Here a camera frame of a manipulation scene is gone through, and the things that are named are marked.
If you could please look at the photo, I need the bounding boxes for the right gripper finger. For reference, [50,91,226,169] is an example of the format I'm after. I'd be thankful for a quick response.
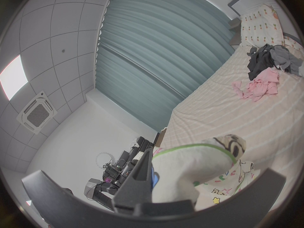
[111,147,153,214]

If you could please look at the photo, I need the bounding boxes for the white printed pyjama top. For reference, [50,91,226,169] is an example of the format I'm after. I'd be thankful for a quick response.
[151,134,261,211]

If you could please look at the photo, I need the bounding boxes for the bed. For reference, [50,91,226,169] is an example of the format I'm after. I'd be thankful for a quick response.
[153,0,304,211]

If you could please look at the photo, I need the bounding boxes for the pile of clothes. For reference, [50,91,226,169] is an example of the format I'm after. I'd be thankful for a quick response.
[247,44,304,81]

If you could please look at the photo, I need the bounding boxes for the black stacked boxes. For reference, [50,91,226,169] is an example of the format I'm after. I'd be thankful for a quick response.
[129,136,155,162]

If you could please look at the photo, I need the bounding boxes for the blue-green curtain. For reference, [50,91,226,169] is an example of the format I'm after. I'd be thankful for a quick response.
[95,43,188,133]
[98,0,236,99]

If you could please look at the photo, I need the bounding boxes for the white ceiling air conditioner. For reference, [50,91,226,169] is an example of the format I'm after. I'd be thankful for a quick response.
[17,90,58,134]

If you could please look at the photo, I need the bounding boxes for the pink garment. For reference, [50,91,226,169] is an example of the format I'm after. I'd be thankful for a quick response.
[232,67,281,102]

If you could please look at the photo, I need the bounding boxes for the square ceiling light panel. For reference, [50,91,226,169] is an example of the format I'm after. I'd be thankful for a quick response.
[0,55,29,101]

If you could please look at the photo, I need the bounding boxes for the grey bedside table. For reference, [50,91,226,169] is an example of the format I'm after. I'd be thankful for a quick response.
[228,18,243,46]

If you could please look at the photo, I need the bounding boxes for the white printed pillow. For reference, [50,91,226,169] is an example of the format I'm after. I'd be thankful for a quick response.
[240,4,285,47]

